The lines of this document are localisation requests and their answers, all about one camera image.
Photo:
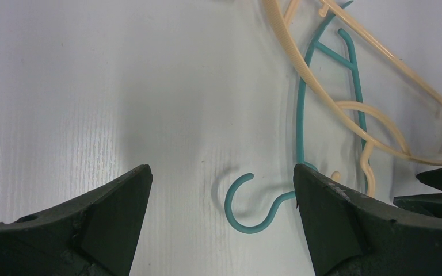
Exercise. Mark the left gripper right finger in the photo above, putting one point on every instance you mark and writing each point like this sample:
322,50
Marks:
350,233

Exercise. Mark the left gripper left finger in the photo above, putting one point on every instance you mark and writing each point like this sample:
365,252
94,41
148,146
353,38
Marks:
95,233

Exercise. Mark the teal hanger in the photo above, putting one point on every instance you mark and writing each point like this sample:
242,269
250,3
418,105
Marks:
351,64

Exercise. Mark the peach beige hanger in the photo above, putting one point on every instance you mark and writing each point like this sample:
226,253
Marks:
280,21

